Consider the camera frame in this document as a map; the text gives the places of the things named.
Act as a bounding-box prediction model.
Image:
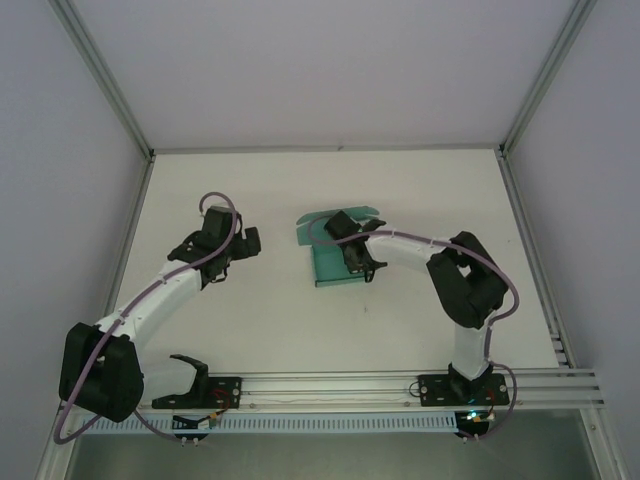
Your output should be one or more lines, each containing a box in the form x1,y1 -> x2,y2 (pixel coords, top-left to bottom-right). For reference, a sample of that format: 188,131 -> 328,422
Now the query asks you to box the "teal cloth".
294,205 -> 386,289

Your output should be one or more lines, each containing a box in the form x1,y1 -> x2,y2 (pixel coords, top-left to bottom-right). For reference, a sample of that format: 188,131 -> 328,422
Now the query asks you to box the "thin black camera cable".
202,259 -> 232,285
349,259 -> 389,285

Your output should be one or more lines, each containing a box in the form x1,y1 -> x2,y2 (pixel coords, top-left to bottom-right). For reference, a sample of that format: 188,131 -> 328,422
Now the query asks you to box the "aluminium frame crossbar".
149,142 -> 505,156

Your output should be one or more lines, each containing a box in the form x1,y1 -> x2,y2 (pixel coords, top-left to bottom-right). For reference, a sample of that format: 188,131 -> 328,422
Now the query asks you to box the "aluminium mounting rail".
134,368 -> 609,414

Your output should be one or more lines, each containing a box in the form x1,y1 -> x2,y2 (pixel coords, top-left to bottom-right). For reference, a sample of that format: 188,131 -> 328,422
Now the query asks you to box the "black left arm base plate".
205,373 -> 245,410

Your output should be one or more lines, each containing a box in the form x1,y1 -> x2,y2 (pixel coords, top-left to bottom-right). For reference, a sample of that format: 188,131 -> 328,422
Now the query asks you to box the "aluminium frame post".
498,0 -> 599,159
48,0 -> 155,160

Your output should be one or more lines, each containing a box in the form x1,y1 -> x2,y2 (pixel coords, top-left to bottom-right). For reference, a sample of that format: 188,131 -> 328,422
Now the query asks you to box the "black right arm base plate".
417,373 -> 511,407

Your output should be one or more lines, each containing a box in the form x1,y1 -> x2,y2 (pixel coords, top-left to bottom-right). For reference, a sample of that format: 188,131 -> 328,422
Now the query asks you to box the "slotted white cable duct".
79,412 -> 459,435

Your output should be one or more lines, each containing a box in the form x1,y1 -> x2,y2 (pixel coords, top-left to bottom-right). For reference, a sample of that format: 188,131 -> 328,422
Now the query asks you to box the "small circuit board with wires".
457,408 -> 496,431
172,412 -> 221,432

